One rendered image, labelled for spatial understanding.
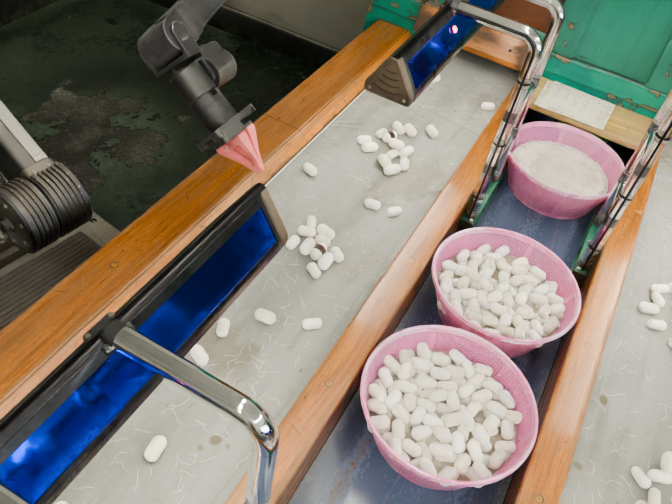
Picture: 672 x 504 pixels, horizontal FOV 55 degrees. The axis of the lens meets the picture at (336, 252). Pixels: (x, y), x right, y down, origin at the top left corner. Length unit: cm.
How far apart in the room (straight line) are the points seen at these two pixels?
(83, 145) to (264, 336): 169
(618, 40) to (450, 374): 99
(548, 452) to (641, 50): 105
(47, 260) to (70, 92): 145
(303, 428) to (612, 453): 46
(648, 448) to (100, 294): 87
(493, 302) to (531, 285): 9
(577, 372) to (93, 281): 78
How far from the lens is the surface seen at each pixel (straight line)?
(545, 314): 120
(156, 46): 109
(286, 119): 142
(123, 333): 57
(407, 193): 133
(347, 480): 100
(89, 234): 158
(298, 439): 92
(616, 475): 107
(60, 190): 123
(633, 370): 120
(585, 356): 114
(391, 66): 99
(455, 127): 155
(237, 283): 68
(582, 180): 154
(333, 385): 97
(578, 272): 135
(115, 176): 246
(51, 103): 284
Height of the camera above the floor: 158
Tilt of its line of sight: 46 degrees down
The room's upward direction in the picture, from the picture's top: 11 degrees clockwise
